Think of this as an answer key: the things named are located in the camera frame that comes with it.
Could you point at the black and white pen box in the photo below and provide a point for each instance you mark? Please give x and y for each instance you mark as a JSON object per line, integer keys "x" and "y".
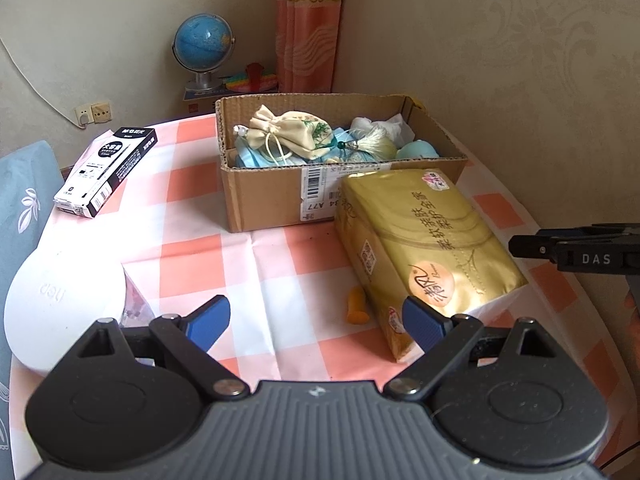
{"x": 105, "y": 170}

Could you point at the blue and white doll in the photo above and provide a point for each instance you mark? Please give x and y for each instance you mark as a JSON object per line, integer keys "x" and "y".
{"x": 417, "y": 149}

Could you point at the blue desk globe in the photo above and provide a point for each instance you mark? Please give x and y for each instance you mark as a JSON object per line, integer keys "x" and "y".
{"x": 202, "y": 42}

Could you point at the blue floral cushion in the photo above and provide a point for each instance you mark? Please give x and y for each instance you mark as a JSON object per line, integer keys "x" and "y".
{"x": 20, "y": 200}

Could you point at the clear jar with white lid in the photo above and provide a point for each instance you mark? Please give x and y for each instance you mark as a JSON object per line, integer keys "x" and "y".
{"x": 55, "y": 310}

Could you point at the small orange object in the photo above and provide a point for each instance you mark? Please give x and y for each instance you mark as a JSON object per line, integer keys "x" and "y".
{"x": 356, "y": 310}

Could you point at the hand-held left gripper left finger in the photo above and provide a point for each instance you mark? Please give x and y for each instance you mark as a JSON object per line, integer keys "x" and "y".
{"x": 207, "y": 322}

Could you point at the flat blue box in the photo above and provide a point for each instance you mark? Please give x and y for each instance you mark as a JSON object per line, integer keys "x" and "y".
{"x": 200, "y": 97}

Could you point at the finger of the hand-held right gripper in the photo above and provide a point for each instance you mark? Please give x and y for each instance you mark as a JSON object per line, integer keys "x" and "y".
{"x": 590, "y": 259}
{"x": 585, "y": 230}

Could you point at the pink patterned curtain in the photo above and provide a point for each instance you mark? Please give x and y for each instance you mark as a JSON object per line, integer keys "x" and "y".
{"x": 310, "y": 35}

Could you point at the brown cardboard box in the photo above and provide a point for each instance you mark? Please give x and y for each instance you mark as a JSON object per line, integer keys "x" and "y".
{"x": 260, "y": 200}

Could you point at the wall power socket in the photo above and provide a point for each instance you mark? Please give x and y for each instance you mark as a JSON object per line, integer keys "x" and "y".
{"x": 97, "y": 112}

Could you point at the gold tissue pack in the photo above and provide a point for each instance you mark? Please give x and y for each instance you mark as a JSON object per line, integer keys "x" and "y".
{"x": 440, "y": 240}

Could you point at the red toy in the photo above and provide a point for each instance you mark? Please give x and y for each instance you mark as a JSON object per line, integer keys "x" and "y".
{"x": 255, "y": 75}

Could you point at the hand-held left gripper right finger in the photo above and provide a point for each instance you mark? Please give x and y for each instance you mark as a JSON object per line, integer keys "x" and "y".
{"x": 425, "y": 322}

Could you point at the blue face mask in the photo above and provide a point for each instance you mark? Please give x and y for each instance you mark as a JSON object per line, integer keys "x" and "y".
{"x": 250, "y": 157}

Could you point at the rainbow bubble fidget toy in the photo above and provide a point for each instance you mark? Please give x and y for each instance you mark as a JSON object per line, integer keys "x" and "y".
{"x": 237, "y": 84}

